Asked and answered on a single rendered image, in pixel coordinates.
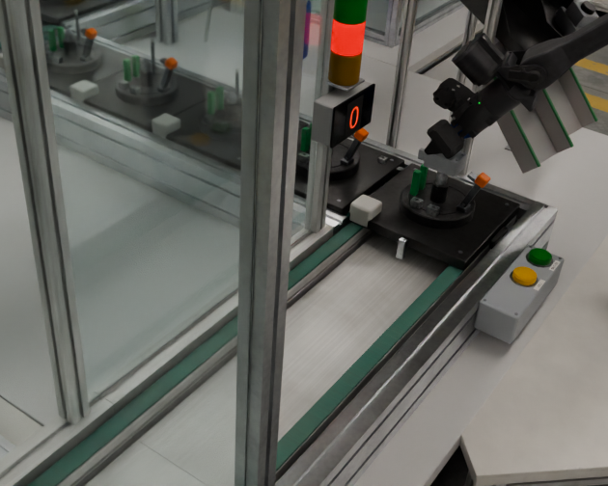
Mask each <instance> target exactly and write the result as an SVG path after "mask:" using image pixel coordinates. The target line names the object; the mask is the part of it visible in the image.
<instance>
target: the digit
mask: <svg viewBox="0 0 608 486"><path fill-rule="evenodd" d="M363 98H364V95H361V96H359V97H358V98H356V99H355V100H353V101H351V102H350V103H349V104H348V105H347V114H346V124H345V137H346V136H347V135H349V134H350V133H352V132H353V131H355V130H356V129H358V128H359V127H360V124H361V116H362V107H363Z"/></svg>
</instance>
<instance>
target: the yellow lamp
mask: <svg viewBox="0 0 608 486"><path fill-rule="evenodd" d="M361 60H362V53H360V54H358V55H355V56H343V55H339V54H336V53H334V52H333V51H332V50H330V60H329V71H328V80H329V81H330V82H332V83H333V84H336V85H340V86H352V85H355V84H357V83H358V82H359V77H360V68H361Z"/></svg>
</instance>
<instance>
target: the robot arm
mask: <svg viewBox="0 0 608 486"><path fill-rule="evenodd" d="M606 45H608V13H607V14H605V15H604V16H602V17H600V18H598V19H596V20H595V21H593V22H591V23H589V24H588V25H586V26H584V27H582V28H581V29H579V30H577V31H575V32H573V33H572V34H570V35H567V36H564V37H561V38H556V39H552V40H547V41H544V42H541V43H539V44H536V45H534V46H531V47H530V48H529V49H528V50H515V51H507V52H506V54H505V56H504V55H503V54H502V53H501V52H500V51H499V49H498V48H497V47H496V46H495V45H494V44H493V43H492V42H491V40H490V38H489V37H488V36H487V35H486V34H485V33H482V34H481V35H480V36H479V37H477V38H475V39H473V40H472V41H468V42H467V43H466V44H465V45H464V46H463V47H462V48H461V49H460V50H459V51H458V52H457V54H455V56H454V58H453V59H452V62H453V63H454V64H455V65H456V66H457V67H458V68H459V70H460V71H461V72H462V73H463V74H464V75H465V76H466V77H467V78H468V79H469V80H470V81H471V82H472V83H473V84H474V85H478V87H480V86H481V85H483V86H484V85H486V84H487V83H488V82H490V81H491V80H492V79H493V78H494V77H496V76H497V77H498V78H496V79H495V80H494V81H493V82H491V83H490V84H489V85H487V86H486V87H485V88H483V89H482V90H478V91H477V92H476V93H473V92H472V91H471V90H470V89H469V88H467V87H466V86H464V85H462V84H461V83H459V82H458V81H456V80H455V79H454V78H448V79H446V80H445V81H443V82H442V83H441V84H440V85H439V87H438V89H437V90H436V91H435V92H434V93H433V96H434V98H433V101H434V103H435V104H437V105H438V106H440V107H442V108H443V109H448V110H450V111H452V112H453V114H452V115H451V117H452V119H453V120H452V121H451V124H449V122H448V121H447V120H440V121H438V122H437V123H436V124H434V125H433V126H432V127H431V128H429V129H428V132H427V134H428V135H429V137H430V138H431V141H430V143H429V144H428V146H427V147H426V148H425V153H426V154H427V155H430V154H438V153H442V154H443V155H444V156H445V157H446V158H447V159H450V158H452V157H453V156H455V155H456V154H457V153H458V152H459V151H461V150H462V149H463V146H464V141H465V140H464V139H466V138H470V137H471V138H472V139H473V138H474V137H476V136H477V135H478V134H480V133H481V132H482V131H483V130H485V129H486V128H487V127H489V126H491V125H493V124H494V123H495V122H497V121H498V120H499V119H500V118H502V117H503V116H505V115H506V114H507V113H508V112H509V111H511V110H512V109H513V108H515V107H516V106H518V105H519V104H520V103H522V104H523V106H524V107H525V108H526V109H527V110H528V111H530V112H531V111H533V109H534V107H535V105H536V103H537V101H538V92H539V91H541V90H543V89H546V88H547V87H548V86H550V85H551V84H552V83H554V82H555V81H556V80H557V79H559V78H560V77H561V76H563V75H564V74H565V73H566V72H567V71H568V70H569V69H570V68H571V67H572V66H573V65H574V64H576V63H577V62H578V61H580V60H581V59H584V58H585V57H587V56H589V55H591V54H593V53H594V52H596V51H597V50H599V49H601V48H603V47H604V46H606ZM516 65H518V66H516Z"/></svg>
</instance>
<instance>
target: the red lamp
mask: <svg viewBox="0 0 608 486"><path fill-rule="evenodd" d="M365 24H366V21H365V22H363V23H361V24H355V25H350V24H343V23H340V22H338V21H336V20H335V19H333V26H332V38H331V50H332V51H333V52H334V53H336V54H339V55H343V56H355V55H358V54H360V53H362V51H363V42H364V33H365Z"/></svg>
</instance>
